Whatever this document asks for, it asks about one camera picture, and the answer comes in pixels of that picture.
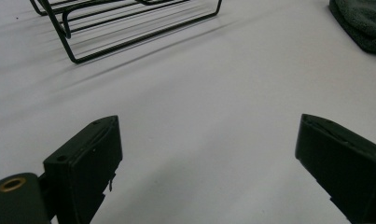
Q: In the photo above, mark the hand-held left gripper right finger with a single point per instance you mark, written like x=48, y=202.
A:
x=341, y=158

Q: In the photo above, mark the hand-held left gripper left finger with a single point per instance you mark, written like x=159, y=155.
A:
x=86, y=161

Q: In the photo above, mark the dark green towel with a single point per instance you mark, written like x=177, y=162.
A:
x=363, y=21

